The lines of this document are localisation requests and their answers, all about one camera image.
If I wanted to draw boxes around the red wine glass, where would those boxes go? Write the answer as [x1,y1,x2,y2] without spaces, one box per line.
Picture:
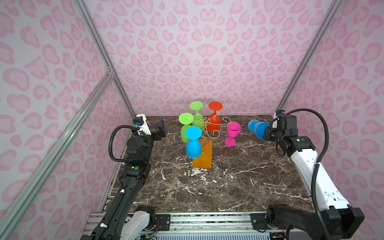
[206,102,223,134]

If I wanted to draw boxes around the orange wooden rack base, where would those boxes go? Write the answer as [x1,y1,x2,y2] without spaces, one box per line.
[192,139,213,169]

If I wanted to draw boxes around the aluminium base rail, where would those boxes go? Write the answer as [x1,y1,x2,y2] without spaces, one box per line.
[79,211,344,240]

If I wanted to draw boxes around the blue front wine glass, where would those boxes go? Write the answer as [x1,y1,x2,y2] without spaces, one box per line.
[185,126,202,159]

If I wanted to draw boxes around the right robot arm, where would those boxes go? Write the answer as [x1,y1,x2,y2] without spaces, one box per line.
[263,112,365,240]

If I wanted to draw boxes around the aluminium diagonal frame bar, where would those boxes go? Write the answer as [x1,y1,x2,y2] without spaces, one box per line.
[0,71,115,240]

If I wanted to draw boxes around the aluminium frame post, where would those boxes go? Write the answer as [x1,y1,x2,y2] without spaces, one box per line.
[276,0,345,111]
[73,0,136,117]

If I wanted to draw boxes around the gold wire glass rack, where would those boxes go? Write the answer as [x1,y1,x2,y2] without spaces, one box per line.
[194,101,232,143]

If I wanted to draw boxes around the magenta wine glass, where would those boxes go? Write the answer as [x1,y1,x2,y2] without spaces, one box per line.
[225,122,241,147]

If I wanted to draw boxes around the green wine glass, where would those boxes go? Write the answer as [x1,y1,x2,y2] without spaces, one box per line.
[179,113,194,143]
[190,101,205,131]

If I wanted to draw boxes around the blue wine glass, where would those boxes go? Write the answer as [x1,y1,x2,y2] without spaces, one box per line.
[185,126,202,159]
[248,120,270,139]

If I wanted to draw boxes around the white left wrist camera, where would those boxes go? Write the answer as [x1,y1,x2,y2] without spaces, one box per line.
[133,114,152,136]

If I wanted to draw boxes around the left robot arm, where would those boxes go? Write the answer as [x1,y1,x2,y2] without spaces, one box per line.
[81,115,167,240]

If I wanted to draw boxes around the aluminium frame post right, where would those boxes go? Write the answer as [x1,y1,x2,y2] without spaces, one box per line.
[276,0,345,111]

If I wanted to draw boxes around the aluminium frame post left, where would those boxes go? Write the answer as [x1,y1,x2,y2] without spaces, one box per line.
[73,0,136,117]

